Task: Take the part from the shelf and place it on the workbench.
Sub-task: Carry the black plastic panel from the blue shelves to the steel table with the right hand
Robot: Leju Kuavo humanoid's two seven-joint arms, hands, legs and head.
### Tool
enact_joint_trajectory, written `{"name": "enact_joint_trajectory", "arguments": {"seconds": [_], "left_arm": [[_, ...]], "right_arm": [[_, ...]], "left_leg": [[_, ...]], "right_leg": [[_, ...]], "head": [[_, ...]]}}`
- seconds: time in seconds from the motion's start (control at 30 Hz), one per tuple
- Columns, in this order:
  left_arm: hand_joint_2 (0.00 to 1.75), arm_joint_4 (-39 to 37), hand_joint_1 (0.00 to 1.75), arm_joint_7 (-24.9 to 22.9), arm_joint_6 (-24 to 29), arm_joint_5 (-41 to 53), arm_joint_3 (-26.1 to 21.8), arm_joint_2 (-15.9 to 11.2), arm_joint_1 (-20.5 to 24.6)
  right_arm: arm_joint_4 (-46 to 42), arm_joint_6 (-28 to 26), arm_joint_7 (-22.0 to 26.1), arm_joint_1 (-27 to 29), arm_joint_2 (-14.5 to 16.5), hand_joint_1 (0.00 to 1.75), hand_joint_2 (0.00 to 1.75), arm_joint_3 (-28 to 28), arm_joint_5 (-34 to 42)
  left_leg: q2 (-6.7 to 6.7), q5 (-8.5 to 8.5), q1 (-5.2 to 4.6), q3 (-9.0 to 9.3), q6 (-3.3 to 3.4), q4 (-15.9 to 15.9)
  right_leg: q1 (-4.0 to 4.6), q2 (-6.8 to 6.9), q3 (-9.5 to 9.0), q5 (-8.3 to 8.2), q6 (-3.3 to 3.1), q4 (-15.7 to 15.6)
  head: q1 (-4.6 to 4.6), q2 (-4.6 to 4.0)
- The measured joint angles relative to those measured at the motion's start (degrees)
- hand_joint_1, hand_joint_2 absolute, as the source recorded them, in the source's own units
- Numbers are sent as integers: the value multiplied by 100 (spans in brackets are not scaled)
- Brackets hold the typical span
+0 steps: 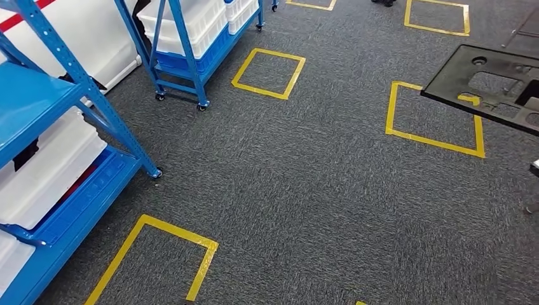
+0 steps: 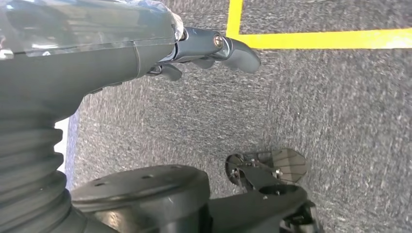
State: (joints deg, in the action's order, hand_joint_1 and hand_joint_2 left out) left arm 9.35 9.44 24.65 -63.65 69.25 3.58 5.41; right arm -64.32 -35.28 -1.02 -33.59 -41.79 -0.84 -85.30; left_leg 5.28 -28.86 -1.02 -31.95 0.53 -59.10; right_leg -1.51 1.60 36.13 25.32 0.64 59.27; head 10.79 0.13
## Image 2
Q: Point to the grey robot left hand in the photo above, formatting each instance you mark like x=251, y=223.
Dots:
x=80, y=64

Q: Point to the metal caster brake pedal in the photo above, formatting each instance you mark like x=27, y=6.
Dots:
x=286, y=164

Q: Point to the yellow floor tape square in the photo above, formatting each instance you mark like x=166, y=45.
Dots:
x=322, y=40

